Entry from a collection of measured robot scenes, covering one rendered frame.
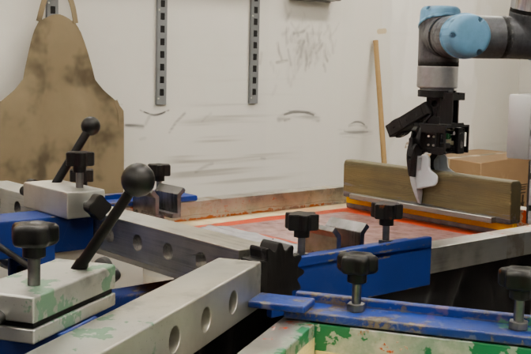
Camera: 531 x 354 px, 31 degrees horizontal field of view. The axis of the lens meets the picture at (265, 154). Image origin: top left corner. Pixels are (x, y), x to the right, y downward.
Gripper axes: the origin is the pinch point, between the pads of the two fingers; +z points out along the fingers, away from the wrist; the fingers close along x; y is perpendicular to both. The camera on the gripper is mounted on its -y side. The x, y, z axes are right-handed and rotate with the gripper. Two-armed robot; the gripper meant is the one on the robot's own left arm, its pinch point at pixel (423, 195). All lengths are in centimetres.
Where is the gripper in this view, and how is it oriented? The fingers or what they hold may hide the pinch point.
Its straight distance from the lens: 182.0
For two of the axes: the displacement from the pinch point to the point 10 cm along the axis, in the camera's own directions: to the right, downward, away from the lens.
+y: 6.5, 0.9, -7.5
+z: -0.2, 9.9, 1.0
